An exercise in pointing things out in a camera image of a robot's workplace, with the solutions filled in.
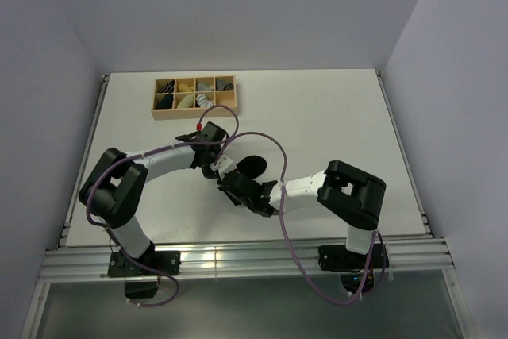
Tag dark grey rolled socks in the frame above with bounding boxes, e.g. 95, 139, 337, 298
216, 79, 234, 91

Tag black striped rolled socks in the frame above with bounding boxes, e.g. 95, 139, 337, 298
158, 80, 175, 94

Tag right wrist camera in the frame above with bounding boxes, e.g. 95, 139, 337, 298
210, 155, 236, 178

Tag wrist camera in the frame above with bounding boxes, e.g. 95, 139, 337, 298
210, 155, 236, 178
195, 122, 228, 143

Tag dark teal rolled socks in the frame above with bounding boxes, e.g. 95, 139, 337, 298
156, 94, 174, 110

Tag wooden compartment box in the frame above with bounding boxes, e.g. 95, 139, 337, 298
151, 75, 238, 120

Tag grey yellow rolled socks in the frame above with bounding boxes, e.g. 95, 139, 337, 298
196, 82, 214, 92

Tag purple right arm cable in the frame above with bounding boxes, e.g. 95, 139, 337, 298
214, 131, 388, 306

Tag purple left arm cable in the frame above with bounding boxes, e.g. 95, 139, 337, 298
86, 104, 240, 308

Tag cream rolled socks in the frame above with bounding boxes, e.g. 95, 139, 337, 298
177, 94, 194, 109

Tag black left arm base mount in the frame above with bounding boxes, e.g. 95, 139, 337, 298
107, 251, 181, 278

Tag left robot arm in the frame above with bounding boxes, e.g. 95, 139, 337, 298
79, 142, 221, 275

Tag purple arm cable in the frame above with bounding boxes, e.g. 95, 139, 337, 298
214, 131, 388, 306
86, 104, 240, 308

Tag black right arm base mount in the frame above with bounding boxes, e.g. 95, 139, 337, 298
318, 243, 390, 273

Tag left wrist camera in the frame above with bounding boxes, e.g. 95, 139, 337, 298
195, 122, 228, 143

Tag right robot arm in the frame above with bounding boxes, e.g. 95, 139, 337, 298
211, 157, 387, 268

